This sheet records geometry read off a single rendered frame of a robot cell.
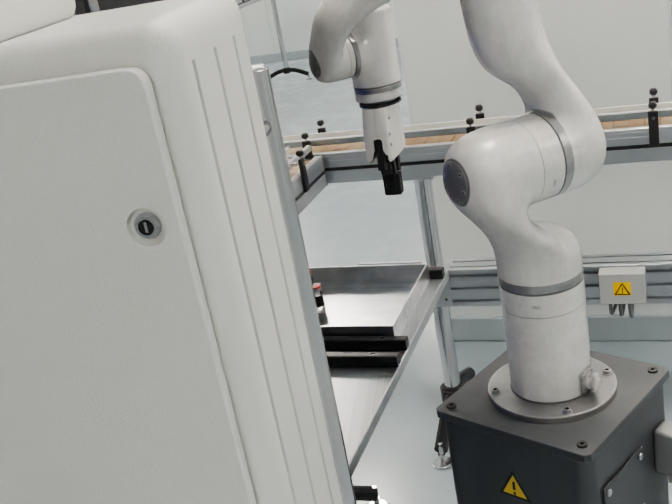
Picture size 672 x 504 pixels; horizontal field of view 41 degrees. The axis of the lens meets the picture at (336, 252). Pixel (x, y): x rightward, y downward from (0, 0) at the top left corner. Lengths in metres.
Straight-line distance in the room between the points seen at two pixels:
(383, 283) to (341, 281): 0.09
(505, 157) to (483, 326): 2.22
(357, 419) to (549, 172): 0.46
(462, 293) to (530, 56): 1.53
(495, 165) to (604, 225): 2.01
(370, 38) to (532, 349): 0.59
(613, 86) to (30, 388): 2.54
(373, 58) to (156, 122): 1.02
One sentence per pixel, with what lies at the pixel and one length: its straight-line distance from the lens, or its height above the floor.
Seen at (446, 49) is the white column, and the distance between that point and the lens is 3.07.
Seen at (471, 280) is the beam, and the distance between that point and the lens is 2.65.
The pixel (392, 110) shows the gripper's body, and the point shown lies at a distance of 1.60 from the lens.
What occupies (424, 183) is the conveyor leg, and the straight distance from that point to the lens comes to 2.59.
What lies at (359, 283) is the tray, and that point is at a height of 0.88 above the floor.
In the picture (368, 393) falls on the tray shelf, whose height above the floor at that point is 0.88.
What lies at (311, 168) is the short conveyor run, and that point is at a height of 0.92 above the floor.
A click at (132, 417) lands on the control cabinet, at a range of 0.66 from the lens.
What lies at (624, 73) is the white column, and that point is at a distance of 3.02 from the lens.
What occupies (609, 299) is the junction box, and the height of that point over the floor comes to 0.47.
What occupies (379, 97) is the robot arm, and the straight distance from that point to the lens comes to 1.57.
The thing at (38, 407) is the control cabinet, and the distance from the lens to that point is 0.69.
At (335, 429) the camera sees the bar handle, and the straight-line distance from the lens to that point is 0.90.
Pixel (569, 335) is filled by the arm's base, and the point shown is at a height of 0.98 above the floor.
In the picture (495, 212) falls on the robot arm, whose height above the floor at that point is 1.19.
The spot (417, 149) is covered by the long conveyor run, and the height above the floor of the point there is 0.92.
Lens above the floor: 1.60
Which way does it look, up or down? 21 degrees down
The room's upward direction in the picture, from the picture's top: 11 degrees counter-clockwise
